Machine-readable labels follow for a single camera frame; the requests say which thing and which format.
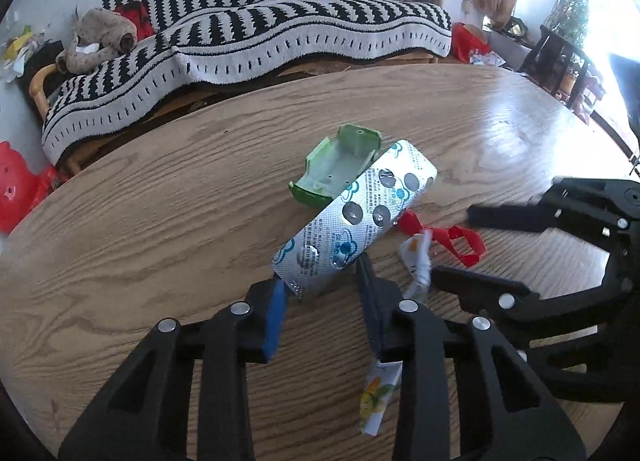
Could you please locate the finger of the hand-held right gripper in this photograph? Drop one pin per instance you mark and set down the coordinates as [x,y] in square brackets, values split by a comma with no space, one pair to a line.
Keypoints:
[480,286]
[505,218]

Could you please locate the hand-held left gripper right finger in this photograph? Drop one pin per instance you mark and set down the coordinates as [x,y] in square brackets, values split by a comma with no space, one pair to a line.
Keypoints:
[371,301]

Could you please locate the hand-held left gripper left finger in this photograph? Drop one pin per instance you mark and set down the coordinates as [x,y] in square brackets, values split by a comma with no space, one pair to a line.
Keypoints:
[275,321]

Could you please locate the red plastic strip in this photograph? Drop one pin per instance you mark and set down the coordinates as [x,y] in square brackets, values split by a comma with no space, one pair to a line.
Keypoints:
[462,238]

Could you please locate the white orange small wrapper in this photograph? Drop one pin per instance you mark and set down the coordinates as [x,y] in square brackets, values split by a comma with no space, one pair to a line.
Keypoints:
[419,261]

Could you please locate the silver blister pack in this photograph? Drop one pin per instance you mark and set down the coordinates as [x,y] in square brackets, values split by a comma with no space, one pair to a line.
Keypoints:
[350,221]

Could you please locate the black wooden chair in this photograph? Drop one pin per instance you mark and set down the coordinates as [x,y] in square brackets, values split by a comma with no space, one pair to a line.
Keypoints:
[560,61]

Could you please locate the yellow printed wrapper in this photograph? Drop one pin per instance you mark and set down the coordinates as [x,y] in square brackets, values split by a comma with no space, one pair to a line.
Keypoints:
[380,391]

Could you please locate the green potted plant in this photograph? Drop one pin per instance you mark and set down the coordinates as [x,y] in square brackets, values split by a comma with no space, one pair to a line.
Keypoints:
[570,11]

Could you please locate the green plastic casing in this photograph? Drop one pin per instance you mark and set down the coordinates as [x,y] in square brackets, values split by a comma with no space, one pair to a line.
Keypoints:
[340,166]

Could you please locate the pink floral bag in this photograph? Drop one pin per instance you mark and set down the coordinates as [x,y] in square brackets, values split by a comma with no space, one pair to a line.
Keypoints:
[487,60]

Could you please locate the red cartoon plastic bag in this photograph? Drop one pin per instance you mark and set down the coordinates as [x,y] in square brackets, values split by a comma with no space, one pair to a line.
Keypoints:
[20,186]

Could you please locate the black-white striped sofa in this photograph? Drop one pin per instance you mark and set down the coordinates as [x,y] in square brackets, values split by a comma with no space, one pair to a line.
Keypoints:
[280,26]

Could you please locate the brown plush toy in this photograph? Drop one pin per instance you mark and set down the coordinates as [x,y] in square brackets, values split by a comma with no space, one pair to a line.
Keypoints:
[100,36]

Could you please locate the red black cloth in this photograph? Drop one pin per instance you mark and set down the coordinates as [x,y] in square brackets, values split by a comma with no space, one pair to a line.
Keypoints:
[135,16]

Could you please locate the pile of crumpled bags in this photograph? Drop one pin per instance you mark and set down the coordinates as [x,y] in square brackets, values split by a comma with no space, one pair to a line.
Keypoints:
[20,48]

